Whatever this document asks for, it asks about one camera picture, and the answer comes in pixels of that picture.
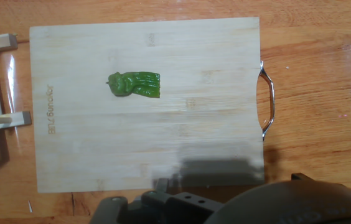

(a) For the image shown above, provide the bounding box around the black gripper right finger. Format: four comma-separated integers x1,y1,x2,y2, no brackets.
291,172,351,200

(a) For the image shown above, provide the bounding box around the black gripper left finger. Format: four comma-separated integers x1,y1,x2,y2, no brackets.
88,177,226,224

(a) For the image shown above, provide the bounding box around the green chili pepper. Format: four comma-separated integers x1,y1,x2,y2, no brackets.
105,71,161,99

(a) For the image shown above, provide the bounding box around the bamboo cutting board metal handle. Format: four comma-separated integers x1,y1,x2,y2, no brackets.
29,17,276,194

